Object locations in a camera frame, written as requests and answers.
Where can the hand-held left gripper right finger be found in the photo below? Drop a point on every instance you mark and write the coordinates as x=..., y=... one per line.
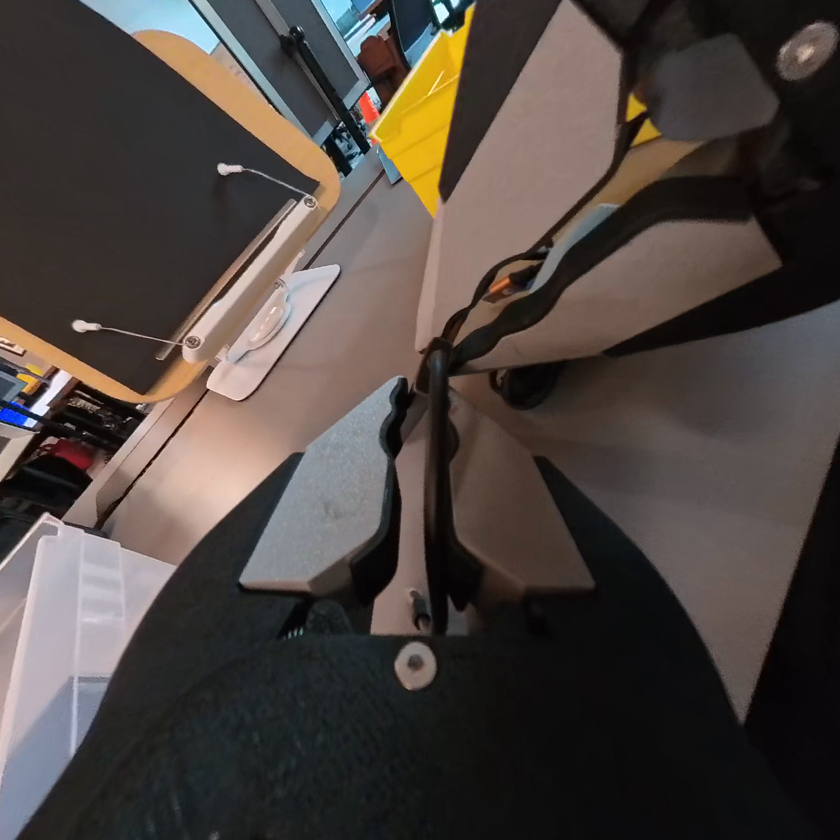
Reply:
x=512, y=525

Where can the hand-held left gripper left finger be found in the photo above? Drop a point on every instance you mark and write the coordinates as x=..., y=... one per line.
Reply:
x=328, y=512

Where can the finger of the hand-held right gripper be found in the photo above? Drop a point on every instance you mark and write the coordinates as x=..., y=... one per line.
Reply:
x=525, y=131
x=656, y=295

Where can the yellow plastic bin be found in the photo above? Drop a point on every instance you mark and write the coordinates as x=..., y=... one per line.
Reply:
x=413, y=131

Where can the orange traffic cone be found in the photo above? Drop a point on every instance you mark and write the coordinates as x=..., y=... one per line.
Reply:
x=369, y=108

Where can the black metal bar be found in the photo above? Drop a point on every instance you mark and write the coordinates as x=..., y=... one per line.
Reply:
x=321, y=79

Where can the red bag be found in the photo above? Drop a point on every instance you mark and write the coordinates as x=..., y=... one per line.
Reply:
x=65, y=453

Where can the grey partition panel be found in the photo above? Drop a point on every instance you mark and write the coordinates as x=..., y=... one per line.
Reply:
x=262, y=39

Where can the clear plastic storage bin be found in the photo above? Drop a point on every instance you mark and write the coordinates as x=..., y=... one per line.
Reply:
x=59, y=623

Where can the black faced wooden board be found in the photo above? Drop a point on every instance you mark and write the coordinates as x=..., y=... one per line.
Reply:
x=131, y=197

